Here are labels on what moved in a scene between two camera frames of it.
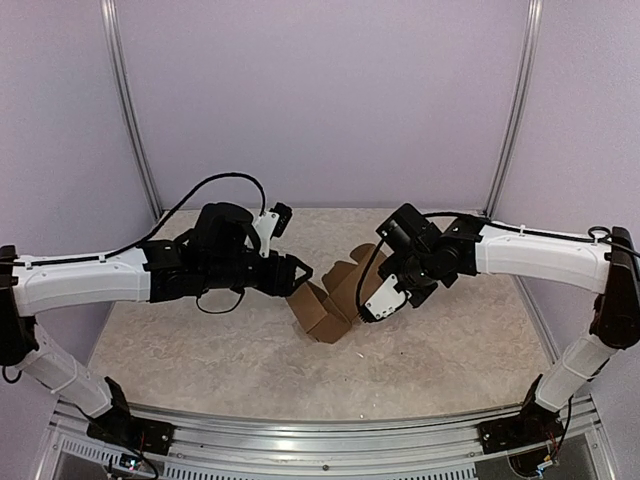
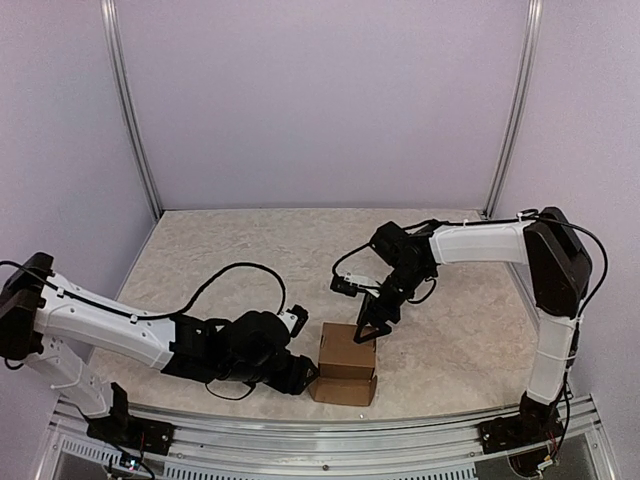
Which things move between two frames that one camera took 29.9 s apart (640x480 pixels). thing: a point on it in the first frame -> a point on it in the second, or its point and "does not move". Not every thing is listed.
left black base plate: [118, 425] does not move
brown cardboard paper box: [327, 311] -> [346, 367]
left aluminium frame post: [130, 109] does not move
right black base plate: [532, 425] does not move
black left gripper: [280, 281] -> [292, 379]
